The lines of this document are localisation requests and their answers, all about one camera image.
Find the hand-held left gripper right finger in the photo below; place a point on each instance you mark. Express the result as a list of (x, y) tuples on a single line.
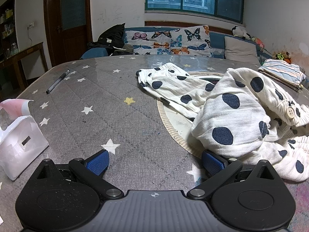
[(212, 164)]

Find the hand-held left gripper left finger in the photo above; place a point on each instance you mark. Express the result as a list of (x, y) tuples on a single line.
[(97, 163)]

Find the white polka dot pants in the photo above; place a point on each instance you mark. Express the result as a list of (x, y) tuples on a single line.
[(241, 125)]

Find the round black induction cooktop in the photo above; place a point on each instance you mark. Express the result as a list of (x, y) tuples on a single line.
[(178, 123)]

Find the black pen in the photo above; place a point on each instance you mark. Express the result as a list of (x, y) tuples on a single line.
[(58, 81)]

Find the folded striped cloth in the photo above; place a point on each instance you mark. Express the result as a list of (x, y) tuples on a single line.
[(280, 71)]

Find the grey pillow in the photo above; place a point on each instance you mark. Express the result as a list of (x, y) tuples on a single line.
[(239, 49)]

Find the blue sofa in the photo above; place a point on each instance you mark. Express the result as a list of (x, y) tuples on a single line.
[(216, 40)]

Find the dark wooden door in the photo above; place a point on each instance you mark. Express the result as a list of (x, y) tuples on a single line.
[(72, 41)]

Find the black jacket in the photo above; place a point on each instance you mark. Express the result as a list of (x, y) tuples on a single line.
[(111, 37)]

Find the green yellow plush toy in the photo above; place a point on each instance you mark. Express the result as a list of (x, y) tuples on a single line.
[(280, 56)]

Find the pink plush toy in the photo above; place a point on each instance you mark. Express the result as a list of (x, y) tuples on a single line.
[(258, 42)]

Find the butterfly print blanket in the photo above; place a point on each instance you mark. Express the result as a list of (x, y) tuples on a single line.
[(169, 41)]

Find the orange plush toy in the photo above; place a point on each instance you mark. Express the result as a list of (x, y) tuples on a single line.
[(287, 56)]

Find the dark wooden side table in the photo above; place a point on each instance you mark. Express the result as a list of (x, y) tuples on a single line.
[(24, 50)]

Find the panda plush toy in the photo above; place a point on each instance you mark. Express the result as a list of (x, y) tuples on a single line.
[(239, 31)]

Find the dark wooden shelf cabinet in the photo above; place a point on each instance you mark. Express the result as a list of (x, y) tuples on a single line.
[(7, 29)]

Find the white wall socket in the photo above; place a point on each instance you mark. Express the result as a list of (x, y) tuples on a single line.
[(30, 25)]

